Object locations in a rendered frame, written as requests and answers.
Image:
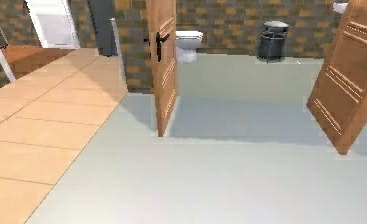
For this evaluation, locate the black mesh waste bin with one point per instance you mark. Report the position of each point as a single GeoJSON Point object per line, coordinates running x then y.
{"type": "Point", "coordinates": [272, 43]}

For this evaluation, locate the white room door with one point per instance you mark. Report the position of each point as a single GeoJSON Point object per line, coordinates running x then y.
{"type": "Point", "coordinates": [54, 23]}

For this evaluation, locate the brown wooden room door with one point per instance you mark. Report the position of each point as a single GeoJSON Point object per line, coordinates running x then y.
{"type": "Point", "coordinates": [349, 76]}
{"type": "Point", "coordinates": [166, 66]}

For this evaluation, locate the white toilet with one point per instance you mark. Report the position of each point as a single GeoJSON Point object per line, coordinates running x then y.
{"type": "Point", "coordinates": [187, 41]}

